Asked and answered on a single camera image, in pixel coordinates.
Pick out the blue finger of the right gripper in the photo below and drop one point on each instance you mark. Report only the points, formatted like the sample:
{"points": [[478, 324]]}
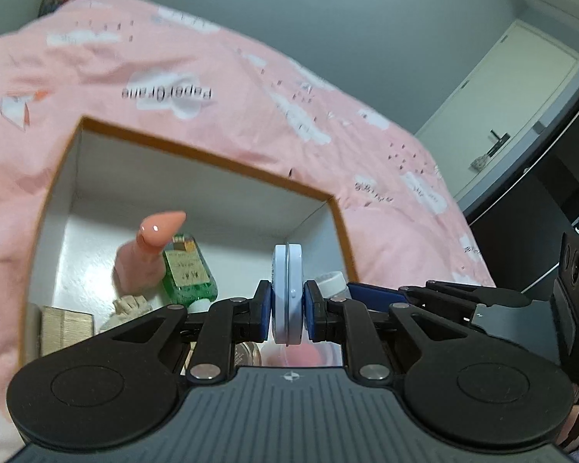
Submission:
{"points": [[375, 297]]}

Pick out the white round mint tin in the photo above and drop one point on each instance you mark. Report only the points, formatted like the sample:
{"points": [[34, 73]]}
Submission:
{"points": [[287, 285]]}

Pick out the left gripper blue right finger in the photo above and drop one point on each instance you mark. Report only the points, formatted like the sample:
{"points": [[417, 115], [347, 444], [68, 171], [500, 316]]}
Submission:
{"points": [[314, 309]]}

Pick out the white bottle cap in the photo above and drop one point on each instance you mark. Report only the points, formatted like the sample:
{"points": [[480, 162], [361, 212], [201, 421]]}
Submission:
{"points": [[331, 284]]}

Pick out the pink cloud print blanket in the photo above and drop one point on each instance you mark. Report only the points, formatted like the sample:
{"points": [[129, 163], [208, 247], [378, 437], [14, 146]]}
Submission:
{"points": [[160, 71]]}

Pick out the white door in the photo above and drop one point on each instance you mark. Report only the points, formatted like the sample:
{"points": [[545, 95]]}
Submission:
{"points": [[508, 91]]}

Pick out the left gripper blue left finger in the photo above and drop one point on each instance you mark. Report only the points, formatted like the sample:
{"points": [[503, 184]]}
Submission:
{"points": [[260, 311]]}

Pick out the black door handle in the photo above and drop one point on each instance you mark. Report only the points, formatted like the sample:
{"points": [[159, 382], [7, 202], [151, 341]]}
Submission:
{"points": [[499, 142]]}

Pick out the gold round tin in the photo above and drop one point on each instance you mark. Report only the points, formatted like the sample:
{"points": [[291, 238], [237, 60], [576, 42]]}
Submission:
{"points": [[247, 354]]}

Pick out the clear jar with pink sponge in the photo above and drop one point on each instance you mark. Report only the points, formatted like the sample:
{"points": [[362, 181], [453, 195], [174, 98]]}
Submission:
{"points": [[305, 355]]}

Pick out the orange cardboard box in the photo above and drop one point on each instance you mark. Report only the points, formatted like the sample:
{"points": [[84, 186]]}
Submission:
{"points": [[109, 179]]}

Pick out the pink cone shaped toy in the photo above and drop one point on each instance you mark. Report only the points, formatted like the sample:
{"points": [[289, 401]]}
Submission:
{"points": [[139, 264]]}

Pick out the green sanitizer bottle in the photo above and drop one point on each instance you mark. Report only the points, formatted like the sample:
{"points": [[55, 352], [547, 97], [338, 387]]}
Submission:
{"points": [[188, 280]]}

